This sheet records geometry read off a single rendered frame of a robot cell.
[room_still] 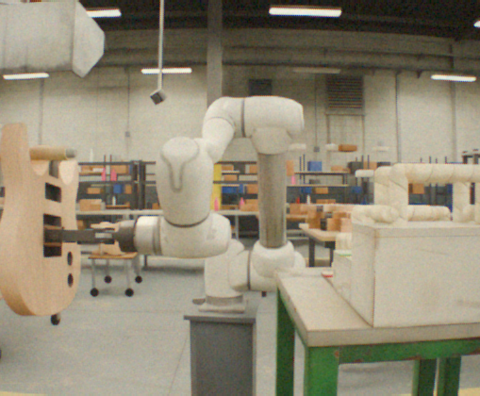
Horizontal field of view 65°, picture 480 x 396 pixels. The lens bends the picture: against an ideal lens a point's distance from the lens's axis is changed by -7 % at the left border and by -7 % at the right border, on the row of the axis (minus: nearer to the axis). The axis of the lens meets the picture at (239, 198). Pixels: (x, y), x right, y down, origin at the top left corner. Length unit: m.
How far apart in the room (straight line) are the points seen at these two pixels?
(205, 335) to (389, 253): 1.02
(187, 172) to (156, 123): 11.51
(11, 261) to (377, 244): 0.68
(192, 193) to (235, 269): 0.81
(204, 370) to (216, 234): 0.87
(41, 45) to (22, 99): 13.06
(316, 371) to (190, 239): 0.36
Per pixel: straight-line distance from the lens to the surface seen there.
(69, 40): 0.82
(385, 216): 0.73
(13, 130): 0.91
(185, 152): 0.76
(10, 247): 0.87
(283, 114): 1.29
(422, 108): 13.50
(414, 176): 0.73
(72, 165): 1.16
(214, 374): 1.65
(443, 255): 0.75
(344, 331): 0.72
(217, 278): 1.57
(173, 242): 0.87
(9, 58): 0.87
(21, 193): 0.90
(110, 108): 12.69
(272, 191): 1.39
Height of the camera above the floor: 1.16
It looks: 1 degrees down
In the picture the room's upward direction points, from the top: straight up
